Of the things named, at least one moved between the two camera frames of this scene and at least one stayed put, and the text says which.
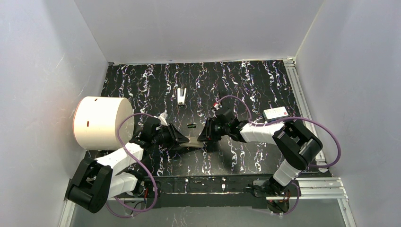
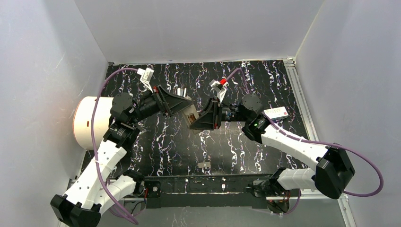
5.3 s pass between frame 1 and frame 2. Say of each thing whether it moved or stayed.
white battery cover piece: stayed
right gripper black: moved
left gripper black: moved
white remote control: moved
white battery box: stayed
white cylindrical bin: stayed
